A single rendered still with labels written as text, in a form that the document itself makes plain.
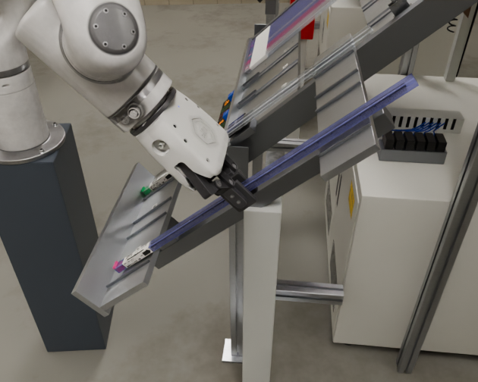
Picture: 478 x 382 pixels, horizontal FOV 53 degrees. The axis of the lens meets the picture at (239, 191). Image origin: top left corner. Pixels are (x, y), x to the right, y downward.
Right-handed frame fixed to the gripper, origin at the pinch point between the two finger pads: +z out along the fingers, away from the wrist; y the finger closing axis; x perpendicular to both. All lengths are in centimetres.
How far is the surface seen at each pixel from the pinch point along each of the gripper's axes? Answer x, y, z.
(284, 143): 36, 109, 47
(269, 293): 16.3, 8.1, 24.6
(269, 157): 61, 146, 66
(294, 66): -1, 59, 10
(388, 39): -22.1, 39.1, 10.5
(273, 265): 11.1, 8.1, 19.5
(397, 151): -7, 54, 42
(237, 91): 17, 67, 8
